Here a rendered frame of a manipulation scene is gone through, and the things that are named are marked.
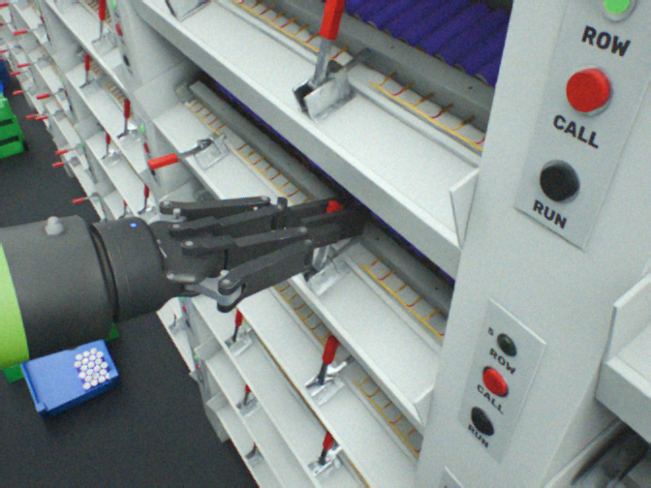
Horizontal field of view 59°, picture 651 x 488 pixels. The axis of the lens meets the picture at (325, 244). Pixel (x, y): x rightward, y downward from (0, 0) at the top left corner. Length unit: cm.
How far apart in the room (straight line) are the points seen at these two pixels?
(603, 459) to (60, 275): 39
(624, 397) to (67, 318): 33
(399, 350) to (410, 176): 18
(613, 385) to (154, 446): 133
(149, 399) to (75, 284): 124
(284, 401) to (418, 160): 61
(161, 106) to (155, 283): 50
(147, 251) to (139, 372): 128
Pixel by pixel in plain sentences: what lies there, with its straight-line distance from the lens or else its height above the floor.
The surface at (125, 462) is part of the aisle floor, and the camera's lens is 154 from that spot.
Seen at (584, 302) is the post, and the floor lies 110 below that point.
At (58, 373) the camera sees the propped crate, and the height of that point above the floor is 4.
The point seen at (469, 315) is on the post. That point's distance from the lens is 36.
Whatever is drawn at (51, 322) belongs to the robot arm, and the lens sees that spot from 41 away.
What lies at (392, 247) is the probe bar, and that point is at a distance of 54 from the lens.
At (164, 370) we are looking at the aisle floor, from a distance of 168.
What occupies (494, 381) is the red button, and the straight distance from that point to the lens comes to 36.
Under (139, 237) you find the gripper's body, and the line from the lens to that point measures 42.
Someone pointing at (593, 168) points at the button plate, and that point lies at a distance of 26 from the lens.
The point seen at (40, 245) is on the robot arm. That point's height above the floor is 105.
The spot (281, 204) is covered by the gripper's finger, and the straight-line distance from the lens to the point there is 51.
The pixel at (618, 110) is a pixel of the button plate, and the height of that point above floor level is 119.
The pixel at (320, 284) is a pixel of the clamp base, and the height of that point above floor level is 90.
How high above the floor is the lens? 129
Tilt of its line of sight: 40 degrees down
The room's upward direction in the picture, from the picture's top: straight up
